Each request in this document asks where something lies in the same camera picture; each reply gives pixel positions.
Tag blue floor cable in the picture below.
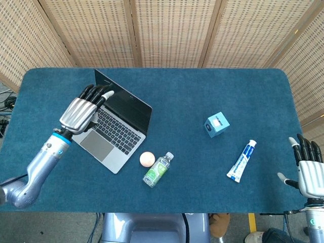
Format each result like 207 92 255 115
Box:
88 213 105 243

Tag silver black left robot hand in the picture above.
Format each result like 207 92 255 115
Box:
59 85 115 135

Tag clear bottle with green label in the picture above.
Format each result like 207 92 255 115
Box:
142 151 175 188

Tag white blue toothpaste tube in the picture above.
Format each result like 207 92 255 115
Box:
226 139 258 184

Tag peach coloured ball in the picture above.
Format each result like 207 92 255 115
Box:
139 151 155 168

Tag blue table mat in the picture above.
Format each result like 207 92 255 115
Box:
0 67 308 214

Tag woven bamboo screen panel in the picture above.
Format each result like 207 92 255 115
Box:
199 0 314 68
263 0 324 142
130 0 223 68
0 0 76 93
37 0 142 68

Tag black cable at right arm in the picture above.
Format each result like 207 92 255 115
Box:
260 209 307 243

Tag grey laptop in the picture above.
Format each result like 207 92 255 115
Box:
72 68 153 175

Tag black floor cables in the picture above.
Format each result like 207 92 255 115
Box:
0 90 17 139

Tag grey robot torso base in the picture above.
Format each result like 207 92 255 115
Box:
100 213 211 243

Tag white shoe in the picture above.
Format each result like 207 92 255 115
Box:
244 230 265 243

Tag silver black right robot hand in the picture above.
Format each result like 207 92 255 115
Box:
277 133 324 199

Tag blue jeans leg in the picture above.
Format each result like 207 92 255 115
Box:
262 227 308 243

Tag light blue cube box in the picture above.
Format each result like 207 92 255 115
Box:
204 111 230 139

